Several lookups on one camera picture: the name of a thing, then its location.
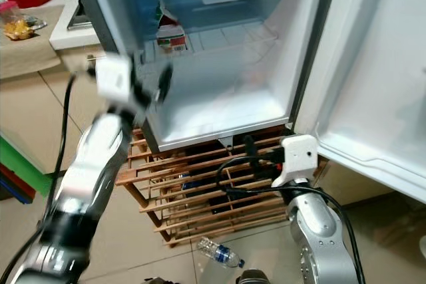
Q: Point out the dark grey fridge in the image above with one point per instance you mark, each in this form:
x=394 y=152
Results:
x=233 y=64

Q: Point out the small beige counter cloth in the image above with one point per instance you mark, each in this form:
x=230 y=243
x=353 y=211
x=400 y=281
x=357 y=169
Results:
x=30 y=54

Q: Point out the clear plastic water bottle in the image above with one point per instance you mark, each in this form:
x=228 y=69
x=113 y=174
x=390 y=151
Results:
x=219 y=252

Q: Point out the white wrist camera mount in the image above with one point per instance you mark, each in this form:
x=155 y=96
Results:
x=114 y=79
x=298 y=159

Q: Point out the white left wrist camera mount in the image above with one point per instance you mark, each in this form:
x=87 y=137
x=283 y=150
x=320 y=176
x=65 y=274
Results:
x=114 y=79

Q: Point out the blue board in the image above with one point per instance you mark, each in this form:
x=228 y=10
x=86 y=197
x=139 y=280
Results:
x=10 y=187

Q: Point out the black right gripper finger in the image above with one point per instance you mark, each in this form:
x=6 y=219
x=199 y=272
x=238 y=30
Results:
x=249 y=147

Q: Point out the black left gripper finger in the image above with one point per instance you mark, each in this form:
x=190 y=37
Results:
x=164 y=83

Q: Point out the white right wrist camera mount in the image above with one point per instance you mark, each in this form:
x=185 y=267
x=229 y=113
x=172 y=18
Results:
x=298 y=159

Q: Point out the pink lid container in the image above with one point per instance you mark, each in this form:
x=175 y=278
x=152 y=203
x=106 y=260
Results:
x=8 y=8

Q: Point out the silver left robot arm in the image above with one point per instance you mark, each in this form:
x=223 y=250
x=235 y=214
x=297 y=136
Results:
x=86 y=177

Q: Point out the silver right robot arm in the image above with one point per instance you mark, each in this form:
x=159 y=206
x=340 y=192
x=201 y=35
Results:
x=323 y=231

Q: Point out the white fridge door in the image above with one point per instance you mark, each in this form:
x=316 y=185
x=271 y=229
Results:
x=373 y=78

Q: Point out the green board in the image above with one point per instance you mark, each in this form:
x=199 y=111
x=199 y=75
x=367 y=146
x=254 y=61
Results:
x=20 y=164

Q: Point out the red green white carton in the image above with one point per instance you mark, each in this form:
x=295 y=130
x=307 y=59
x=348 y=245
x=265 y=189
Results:
x=170 y=31

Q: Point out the wooden slatted rack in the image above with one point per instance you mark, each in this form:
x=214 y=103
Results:
x=186 y=191

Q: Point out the steel gas stove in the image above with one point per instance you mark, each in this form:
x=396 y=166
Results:
x=78 y=16

